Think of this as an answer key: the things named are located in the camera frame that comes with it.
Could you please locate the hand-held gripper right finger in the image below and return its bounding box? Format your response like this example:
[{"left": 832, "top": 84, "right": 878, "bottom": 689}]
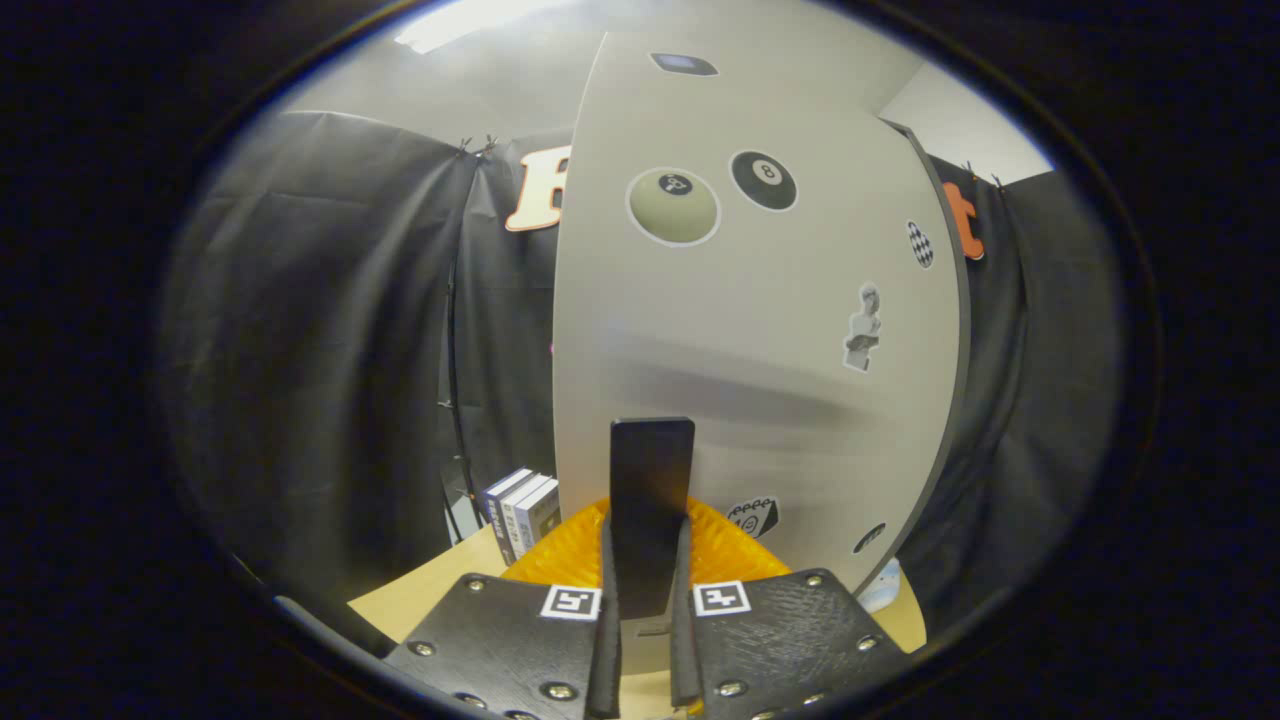
[{"left": 668, "top": 498, "right": 911, "bottom": 720}]

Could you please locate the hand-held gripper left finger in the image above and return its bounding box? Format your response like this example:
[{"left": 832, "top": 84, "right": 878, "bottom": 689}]
[{"left": 385, "top": 498, "right": 623, "bottom": 720}]

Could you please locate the black door handle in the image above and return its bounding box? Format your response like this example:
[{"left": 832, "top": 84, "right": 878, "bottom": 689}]
[{"left": 609, "top": 417, "right": 696, "bottom": 621}]

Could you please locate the white cabinet door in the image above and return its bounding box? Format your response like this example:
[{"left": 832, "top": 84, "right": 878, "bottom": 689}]
[{"left": 552, "top": 30, "right": 963, "bottom": 676}]

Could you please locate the white spine book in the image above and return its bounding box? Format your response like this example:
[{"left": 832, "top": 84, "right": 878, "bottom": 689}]
[{"left": 500, "top": 473, "right": 551, "bottom": 561}]

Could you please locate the dark blue spine book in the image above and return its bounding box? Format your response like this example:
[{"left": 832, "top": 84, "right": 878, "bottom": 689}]
[{"left": 483, "top": 468, "right": 536, "bottom": 566}]

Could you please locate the black backdrop cloth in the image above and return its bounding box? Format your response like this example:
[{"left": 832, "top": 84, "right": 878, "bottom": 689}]
[{"left": 160, "top": 108, "right": 1126, "bottom": 641}]

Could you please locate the dark grey cabinet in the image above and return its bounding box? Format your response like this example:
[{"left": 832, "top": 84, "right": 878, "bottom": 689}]
[{"left": 880, "top": 118, "right": 976, "bottom": 611}]

